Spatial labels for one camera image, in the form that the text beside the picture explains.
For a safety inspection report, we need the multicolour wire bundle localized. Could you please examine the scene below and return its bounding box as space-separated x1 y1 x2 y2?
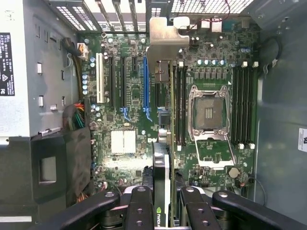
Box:
62 102 86 131

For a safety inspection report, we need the black plastic air shroud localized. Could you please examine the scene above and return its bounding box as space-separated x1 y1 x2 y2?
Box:
0 128 95 230

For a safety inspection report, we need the white power connector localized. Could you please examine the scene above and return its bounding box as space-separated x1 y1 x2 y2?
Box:
76 42 88 61

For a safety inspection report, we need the white case sticker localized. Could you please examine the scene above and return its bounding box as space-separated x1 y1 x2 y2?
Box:
298 127 307 152

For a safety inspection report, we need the black RAM slot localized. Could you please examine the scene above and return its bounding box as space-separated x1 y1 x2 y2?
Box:
238 61 245 150
180 61 189 148
249 61 259 150
232 63 239 150
174 61 181 151
244 61 250 150

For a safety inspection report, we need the blue expansion slot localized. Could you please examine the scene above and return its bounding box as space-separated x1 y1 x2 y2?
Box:
142 55 151 113

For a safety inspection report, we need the CPU socket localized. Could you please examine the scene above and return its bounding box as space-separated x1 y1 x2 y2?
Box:
188 85 232 141

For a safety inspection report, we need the coin cell battery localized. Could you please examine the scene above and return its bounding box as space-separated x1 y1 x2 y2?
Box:
227 167 240 178

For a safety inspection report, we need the black looped wire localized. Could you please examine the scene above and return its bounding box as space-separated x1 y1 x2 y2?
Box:
254 35 283 69

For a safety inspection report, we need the open dark PC case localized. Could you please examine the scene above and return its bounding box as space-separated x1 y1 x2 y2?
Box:
0 0 307 230

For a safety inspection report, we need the black yellow power wire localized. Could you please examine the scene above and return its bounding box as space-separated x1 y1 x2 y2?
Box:
68 54 84 101

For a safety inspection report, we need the white expansion slot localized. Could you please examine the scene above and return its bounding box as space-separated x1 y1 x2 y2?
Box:
95 52 106 104

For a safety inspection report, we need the long black expansion slot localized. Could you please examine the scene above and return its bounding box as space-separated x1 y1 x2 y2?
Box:
119 56 127 113
108 56 116 107

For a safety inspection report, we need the silver chipset heatsink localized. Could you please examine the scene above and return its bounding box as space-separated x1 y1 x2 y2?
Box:
111 130 137 154

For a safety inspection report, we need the grey power supply unit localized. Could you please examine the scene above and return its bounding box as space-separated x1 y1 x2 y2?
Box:
0 0 79 144

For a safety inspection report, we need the green motherboard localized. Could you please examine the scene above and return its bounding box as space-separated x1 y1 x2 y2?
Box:
78 31 262 199

